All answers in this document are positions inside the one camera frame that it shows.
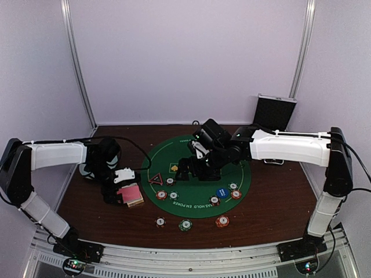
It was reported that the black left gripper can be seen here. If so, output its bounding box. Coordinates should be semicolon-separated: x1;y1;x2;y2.
87;161;123;206

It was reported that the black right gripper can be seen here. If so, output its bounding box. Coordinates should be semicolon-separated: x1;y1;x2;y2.
176;145;229;181

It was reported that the red-backed playing card deck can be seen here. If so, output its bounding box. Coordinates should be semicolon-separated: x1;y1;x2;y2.
120;185;142;203

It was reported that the black red triangular dealer marker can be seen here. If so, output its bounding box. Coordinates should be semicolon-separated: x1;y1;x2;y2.
148;173;163;186

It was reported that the blue small blind button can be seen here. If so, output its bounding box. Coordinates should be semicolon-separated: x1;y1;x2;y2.
216;188;229;199

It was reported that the red black chip stack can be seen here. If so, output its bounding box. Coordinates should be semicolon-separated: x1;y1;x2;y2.
155;217;166;228

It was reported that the green chip stack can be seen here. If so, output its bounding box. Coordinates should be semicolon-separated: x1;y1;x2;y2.
178;219;192;232

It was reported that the orange chip stack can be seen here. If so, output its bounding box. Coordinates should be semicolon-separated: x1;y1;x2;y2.
215;215;230;228

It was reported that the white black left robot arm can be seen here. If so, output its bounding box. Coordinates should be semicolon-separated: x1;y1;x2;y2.
1;137;137;257

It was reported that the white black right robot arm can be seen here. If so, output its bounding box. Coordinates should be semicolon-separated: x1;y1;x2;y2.
175;119;353;256

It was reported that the gold playing card box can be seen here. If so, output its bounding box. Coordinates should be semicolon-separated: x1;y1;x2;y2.
127;198;144;207

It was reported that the round green poker mat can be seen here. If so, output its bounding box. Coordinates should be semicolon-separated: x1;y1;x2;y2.
141;135;252;218

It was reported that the light blue flower plate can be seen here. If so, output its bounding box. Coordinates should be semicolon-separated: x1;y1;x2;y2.
79;163;94;180

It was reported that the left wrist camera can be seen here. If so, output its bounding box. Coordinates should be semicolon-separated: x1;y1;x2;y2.
114;168;135;184

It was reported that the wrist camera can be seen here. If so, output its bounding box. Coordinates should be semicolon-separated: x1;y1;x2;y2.
192;119;232;150
114;168;135;184

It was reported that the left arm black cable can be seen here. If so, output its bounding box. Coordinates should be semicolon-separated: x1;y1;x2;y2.
62;136;153;171

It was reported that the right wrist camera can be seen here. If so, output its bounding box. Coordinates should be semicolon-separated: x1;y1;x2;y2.
192;119;232;150

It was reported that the metal front rail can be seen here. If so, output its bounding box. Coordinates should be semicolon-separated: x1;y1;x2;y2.
21;228;361;277

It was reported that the left aluminium frame post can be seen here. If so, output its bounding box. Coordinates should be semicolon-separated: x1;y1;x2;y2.
60;0;97;130

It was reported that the aluminium frame post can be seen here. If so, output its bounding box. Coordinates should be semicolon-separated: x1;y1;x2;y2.
60;0;97;130
289;0;316;98

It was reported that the right aluminium frame post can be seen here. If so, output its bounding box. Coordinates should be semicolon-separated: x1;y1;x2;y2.
289;0;316;98

